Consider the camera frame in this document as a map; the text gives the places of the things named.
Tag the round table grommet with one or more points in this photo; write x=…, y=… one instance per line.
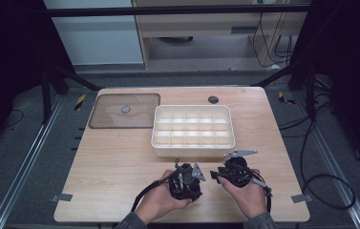
x=213, y=99

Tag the white compartment storage box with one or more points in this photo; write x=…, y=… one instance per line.
x=193, y=149

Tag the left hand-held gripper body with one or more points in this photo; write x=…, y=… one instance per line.
x=185, y=181

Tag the grey tape strip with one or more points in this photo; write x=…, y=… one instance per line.
x=301, y=198
x=62, y=197

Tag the black curtain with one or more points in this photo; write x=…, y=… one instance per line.
x=9, y=63
x=352, y=63

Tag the metal floor rail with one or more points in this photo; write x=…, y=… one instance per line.
x=25, y=165
x=336, y=165

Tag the person's right hand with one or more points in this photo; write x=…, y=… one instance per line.
x=250, y=198

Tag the person's left hand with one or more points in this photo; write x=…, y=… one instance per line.
x=155, y=200

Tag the transparent box lid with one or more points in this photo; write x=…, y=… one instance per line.
x=110, y=114

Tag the yellow black striped tape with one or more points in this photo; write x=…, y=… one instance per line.
x=80, y=102
x=284, y=98

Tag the black metal stand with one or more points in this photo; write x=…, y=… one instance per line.
x=310, y=95
x=46, y=95

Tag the black horizontal frame bar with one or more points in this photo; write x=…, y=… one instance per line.
x=168, y=11

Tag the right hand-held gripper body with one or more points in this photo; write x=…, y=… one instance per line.
x=236, y=171

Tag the light wooden desk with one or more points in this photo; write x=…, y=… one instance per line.
x=200, y=24

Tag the white cabinet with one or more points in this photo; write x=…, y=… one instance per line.
x=98, y=41

